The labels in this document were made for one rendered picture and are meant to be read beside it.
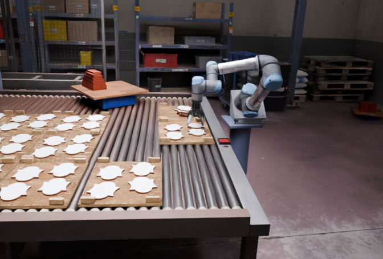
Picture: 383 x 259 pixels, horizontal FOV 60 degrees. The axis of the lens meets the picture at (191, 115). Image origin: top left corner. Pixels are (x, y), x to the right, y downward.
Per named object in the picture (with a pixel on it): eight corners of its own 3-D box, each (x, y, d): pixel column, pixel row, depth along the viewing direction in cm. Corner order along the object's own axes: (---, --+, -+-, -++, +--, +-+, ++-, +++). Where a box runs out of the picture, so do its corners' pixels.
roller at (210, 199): (187, 101, 324) (187, 97, 323) (221, 223, 139) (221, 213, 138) (182, 101, 324) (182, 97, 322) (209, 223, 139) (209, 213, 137)
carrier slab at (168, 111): (199, 107, 288) (199, 106, 288) (204, 123, 250) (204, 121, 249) (158, 107, 286) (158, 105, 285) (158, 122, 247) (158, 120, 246)
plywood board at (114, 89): (121, 82, 329) (121, 80, 328) (147, 92, 292) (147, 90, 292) (70, 87, 298) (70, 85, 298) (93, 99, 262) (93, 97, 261)
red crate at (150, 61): (174, 64, 693) (175, 51, 685) (177, 68, 651) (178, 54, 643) (142, 64, 681) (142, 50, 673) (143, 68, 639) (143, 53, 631)
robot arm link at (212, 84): (221, 73, 223) (204, 73, 222) (221, 87, 218) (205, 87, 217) (219, 79, 230) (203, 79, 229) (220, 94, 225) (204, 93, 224)
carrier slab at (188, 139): (205, 123, 249) (205, 121, 249) (214, 144, 210) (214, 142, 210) (158, 123, 245) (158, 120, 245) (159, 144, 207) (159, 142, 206)
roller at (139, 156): (151, 101, 321) (151, 96, 320) (136, 225, 136) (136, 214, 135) (146, 101, 321) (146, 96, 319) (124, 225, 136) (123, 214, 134)
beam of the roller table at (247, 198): (205, 102, 333) (206, 96, 331) (269, 236, 135) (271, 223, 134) (196, 102, 332) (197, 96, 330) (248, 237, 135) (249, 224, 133)
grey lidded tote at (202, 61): (216, 65, 704) (217, 54, 697) (221, 68, 671) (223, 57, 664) (193, 65, 690) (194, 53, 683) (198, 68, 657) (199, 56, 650)
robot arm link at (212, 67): (277, 46, 216) (204, 60, 227) (279, 60, 211) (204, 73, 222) (278, 57, 226) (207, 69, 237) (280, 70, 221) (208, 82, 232)
